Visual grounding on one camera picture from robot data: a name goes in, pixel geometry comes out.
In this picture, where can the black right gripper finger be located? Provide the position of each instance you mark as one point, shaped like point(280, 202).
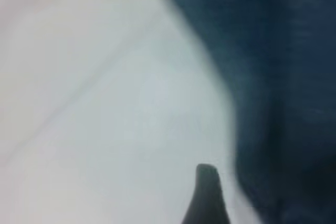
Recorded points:
point(207, 203)

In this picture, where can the blue denim shorts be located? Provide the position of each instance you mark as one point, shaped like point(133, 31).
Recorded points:
point(275, 77)

